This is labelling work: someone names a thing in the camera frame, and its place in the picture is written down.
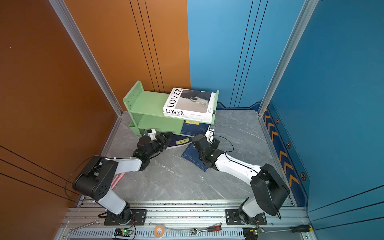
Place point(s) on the silver wrench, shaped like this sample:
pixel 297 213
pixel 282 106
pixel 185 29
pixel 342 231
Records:
pixel 95 222

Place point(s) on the blue book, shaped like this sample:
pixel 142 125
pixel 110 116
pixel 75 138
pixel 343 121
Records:
pixel 191 128
pixel 178 141
pixel 192 155

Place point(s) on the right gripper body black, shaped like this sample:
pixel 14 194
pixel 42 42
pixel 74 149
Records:
pixel 214 146

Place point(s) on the white book with brown pattern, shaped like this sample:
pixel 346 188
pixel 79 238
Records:
pixel 189 118

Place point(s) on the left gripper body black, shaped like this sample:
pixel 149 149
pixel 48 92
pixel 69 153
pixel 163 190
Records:
pixel 156 147

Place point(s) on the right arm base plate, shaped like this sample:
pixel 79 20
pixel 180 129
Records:
pixel 233 218

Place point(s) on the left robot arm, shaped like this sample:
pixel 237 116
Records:
pixel 96 178

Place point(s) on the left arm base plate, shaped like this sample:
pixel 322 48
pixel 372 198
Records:
pixel 136 217

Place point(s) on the pink strip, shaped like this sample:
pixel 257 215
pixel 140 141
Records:
pixel 116 180

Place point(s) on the yellow black screwdriver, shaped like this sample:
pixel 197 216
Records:
pixel 297 229

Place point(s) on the white LOVER book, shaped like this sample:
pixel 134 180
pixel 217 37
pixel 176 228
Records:
pixel 192 103

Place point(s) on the small circuit board right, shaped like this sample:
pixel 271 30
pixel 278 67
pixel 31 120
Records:
pixel 251 234

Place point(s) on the green two-tier shelf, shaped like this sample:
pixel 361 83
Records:
pixel 146 111

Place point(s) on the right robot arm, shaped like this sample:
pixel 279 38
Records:
pixel 269 189

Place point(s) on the tape roll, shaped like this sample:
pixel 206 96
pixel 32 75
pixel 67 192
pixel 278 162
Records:
pixel 159 231

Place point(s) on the small circuit board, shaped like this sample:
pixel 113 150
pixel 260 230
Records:
pixel 251 234
pixel 123 234

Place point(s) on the ratchet with red handle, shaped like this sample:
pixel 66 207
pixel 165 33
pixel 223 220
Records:
pixel 195 232

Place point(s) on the small circuit board left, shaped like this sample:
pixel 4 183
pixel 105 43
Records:
pixel 123 234

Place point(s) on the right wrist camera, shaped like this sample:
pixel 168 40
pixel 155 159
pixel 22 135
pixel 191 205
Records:
pixel 210 133

